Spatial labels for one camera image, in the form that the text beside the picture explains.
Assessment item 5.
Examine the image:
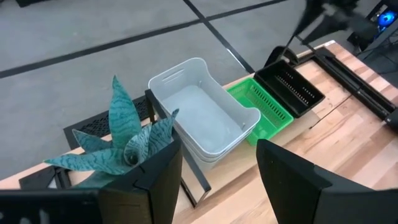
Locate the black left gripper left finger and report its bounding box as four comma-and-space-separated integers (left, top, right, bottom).
0, 139, 183, 224

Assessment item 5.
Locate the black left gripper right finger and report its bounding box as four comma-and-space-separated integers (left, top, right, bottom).
256, 138, 398, 224

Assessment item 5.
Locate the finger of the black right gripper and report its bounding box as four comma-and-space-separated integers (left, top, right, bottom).
301, 18, 341, 45
292, 0, 324, 35

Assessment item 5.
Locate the green plastic basket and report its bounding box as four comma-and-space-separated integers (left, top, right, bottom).
226, 77, 295, 147

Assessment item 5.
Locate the black plastic basket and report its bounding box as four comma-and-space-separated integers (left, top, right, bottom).
253, 58, 326, 119

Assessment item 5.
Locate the black perforated shelf panel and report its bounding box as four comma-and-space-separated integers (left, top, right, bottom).
63, 95, 151, 151

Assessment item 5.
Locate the computer tower blue fan light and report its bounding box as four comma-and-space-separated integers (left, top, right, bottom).
346, 0, 398, 52

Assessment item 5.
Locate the white plastic bin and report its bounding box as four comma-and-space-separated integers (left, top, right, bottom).
173, 124, 254, 172
147, 57, 262, 158

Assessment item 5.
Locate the artificial snake plant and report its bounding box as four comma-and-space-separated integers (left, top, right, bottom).
43, 74, 180, 188

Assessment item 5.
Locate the black metal shelf frame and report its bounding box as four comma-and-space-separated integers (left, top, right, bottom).
144, 88, 213, 208

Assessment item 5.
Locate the black table edge rail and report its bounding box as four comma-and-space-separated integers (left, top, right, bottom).
312, 46, 397, 121

